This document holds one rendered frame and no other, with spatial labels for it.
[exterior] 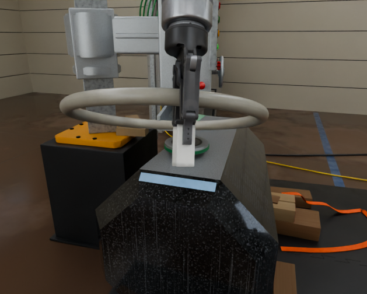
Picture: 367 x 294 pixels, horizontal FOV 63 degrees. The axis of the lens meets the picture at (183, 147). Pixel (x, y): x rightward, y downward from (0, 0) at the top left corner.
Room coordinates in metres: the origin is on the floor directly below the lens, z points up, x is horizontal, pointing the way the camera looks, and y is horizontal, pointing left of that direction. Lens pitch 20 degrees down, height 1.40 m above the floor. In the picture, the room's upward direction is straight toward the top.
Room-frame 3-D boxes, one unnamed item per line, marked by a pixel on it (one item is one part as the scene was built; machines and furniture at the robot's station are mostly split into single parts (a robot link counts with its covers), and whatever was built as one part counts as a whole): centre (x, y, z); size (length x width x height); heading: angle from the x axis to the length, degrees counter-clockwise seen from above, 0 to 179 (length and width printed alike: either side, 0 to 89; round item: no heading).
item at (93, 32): (2.06, 0.37, 1.41); 0.74 x 0.34 x 0.25; 88
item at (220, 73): (1.49, -0.15, 1.24); 0.15 x 0.10 x 0.15; 175
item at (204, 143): (1.38, -0.02, 0.92); 0.21 x 0.21 x 0.01
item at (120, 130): (1.96, 0.34, 0.81); 0.20 x 0.10 x 0.05; 83
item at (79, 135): (2.07, 0.57, 0.76); 0.49 x 0.49 x 0.05; 75
